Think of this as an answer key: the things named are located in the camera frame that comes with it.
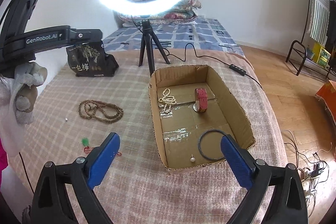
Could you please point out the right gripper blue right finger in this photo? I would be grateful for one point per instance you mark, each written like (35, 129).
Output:
(287, 204)

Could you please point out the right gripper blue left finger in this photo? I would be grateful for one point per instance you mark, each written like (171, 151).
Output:
(51, 203)

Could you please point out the dark thin bangle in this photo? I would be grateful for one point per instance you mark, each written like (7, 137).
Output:
(209, 145)

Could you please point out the left hand in grey glove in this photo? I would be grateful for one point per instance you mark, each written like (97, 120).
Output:
(18, 96)

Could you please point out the black snack bag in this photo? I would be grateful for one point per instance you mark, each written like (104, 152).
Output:
(91, 60)

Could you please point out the orange cloth covered table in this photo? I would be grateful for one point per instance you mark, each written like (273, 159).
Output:
(327, 93)

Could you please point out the brown cardboard box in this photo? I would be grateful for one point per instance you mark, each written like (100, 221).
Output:
(177, 126)

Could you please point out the black tripod stand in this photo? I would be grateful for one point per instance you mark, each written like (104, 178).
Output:
(147, 40)

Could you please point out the black clothes rack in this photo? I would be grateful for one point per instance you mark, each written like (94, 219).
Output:
(298, 60)

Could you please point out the yellow green box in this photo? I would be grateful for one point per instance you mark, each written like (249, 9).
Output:
(321, 56)

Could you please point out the dark hanging clothes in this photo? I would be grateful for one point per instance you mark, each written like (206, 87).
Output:
(330, 43)

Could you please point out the blue patterned bed sheet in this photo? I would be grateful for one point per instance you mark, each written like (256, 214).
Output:
(203, 33)

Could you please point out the striped white towel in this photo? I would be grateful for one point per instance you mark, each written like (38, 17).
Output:
(319, 21)

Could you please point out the power strip with cables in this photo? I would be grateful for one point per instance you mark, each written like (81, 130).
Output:
(312, 172)

